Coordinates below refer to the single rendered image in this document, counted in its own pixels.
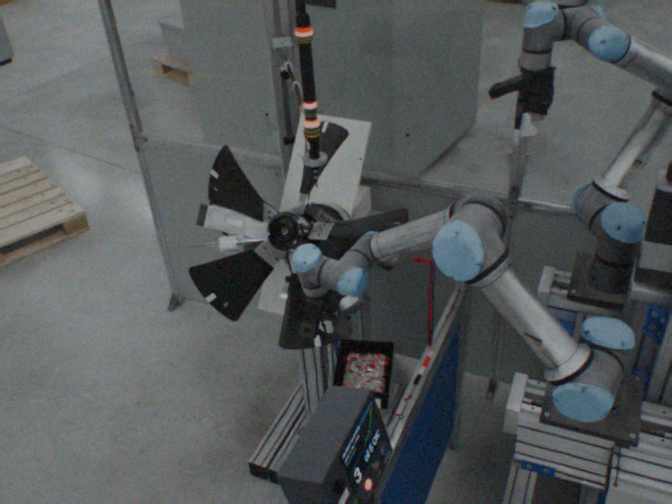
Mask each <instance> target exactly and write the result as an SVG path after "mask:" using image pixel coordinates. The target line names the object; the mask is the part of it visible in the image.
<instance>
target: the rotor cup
mask: <svg viewBox="0 0 672 504"><path fill-rule="evenodd" d="M315 223H319V221H317V220H316V219H315V217H314V216H312V215H310V214H308V213H305V215H302V214H296V213H293V212H290V211H282V212H279V213H277V214H275V215H273V216H272V217H271V220H270V221H269V223H268V225H267V230H266V234H267V238H268V242H269V243H270V245H271V246H272V247H273V248H275V249H277V250H280V251H284V252H286V253H287V254H289V253H292V252H293V251H290V250H296V249H298V248H299V247H300V246H302V245H306V244H311V245H314V246H316V247H317V248H319V247H320V245H321V243H322V242H308V239H309V238H308V235H309V233H310V231H311V230H312V228H313V226H314V224H315ZM283 228H287V229H288V232H287V234H283V233H282V229H283ZM304 229H305V230H308V233H307V232H304Z"/></svg>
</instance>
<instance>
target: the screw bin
mask: <svg viewBox="0 0 672 504"><path fill-rule="evenodd" d="M393 351H394V342H387V341H368V340H349V339H342V340H341V345H340V351H338V356H337V361H336V366H335V372H334V377H333V383H332V385H333V386H341V382H342V377H343V371H344V365H345V360H344V358H346V354H347V352H350V353H351V352H353V353H370V354H372V353H373V354H377V353H378V354H387V355H388V356H389V357H388V358H389V360H388V363H389V364H388V370H387V379H386V388H385V393H382V392H372V393H373V395H374V398H375V401H376V404H377V406H378V408H383V409H386V410H388V405H389V396H390V385H391V376H392V366H393Z"/></svg>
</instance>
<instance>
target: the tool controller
mask: <svg viewBox="0 0 672 504"><path fill-rule="evenodd" d="M383 442H386V443H387V444H388V451H387V453H386V454H382V452H381V448H382V443H383ZM392 451H393V448H392V444H391V442H390V439H389V436H388V433H387V431H386V428H385V424H384V421H383V418H382V416H381V413H380V410H378V406H377V404H376V401H375V398H374V395H373V393H372V391H371V390H369V388H357V387H345V386H333V385H330V386H328V388H327V391H326V392H325V394H324V396H323V397H322V399H321V401H320V402H319V404H317V406H316V407H315V409H314V412H313V413H312V415H311V417H310V418H309V420H308V422H307V423H306V425H305V427H304V428H303V431H302V433H301V434H300V436H299V438H297V439H296V441H295V443H294V444H293V446H292V449H291V450H290V452H289V454H288V455H287V457H286V459H285V460H284V462H283V464H282V466H281V468H280V470H278V471H277V473H276V478H277V480H278V484H280V486H281V488H282V490H283V492H284V494H285V496H286V498H287V501H288V503H289V504H354V502H355V498H356V497H358V496H360V497H361V498H362V501H363V504H369V502H370V500H371V497H372V494H373V492H374V490H375V488H377V487H376V486H378V484H379V480H380V478H381V476H382V474H383V472H384V470H385V467H386V465H387V462H388V460H389V458H390V456H391V454H392ZM359 457H360V460H361V462H362V466H363V468H364V471H365V473H366V474H365V476H364V478H363V480H362V483H361V485H360V487H359V489H358V491H356V492H355V489H354V487H353V484H352V481H351V479H350V474H351V472H352V470H353V468H354V466H355V463H356V461H357V459H359ZM374 459H377V460H379V462H380V465H381V467H380V469H379V471H378V472H373V469H372V465H373V461H374ZM366 477H369V478H370V480H371V487H370V489H369V490H368V491H366V490H365V489H364V481H365V479H366Z"/></svg>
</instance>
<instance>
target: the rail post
mask: <svg viewBox="0 0 672 504"><path fill-rule="evenodd" d="M468 314H469V301H468V305H467V307H466V309H465V311H464V313H463V316H461V323H462V326H460V342H459V358H458V376H457V391H456V407H455V422H454V432H453V434H452V437H451V439H450V443H449V446H448V449H452V450H455V451H457V450H458V447H459V445H460V430H461V415H462V401H463V387H464V372H465V357H466V343H467V329H468Z"/></svg>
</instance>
